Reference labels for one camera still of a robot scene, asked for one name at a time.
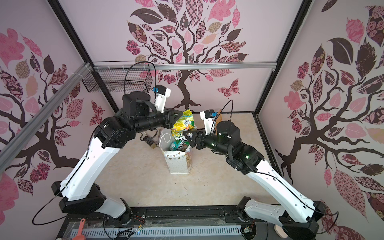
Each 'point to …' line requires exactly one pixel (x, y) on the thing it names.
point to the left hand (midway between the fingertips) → (181, 116)
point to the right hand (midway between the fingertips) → (188, 130)
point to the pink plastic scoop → (80, 235)
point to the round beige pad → (280, 231)
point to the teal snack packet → (176, 145)
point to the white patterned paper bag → (179, 161)
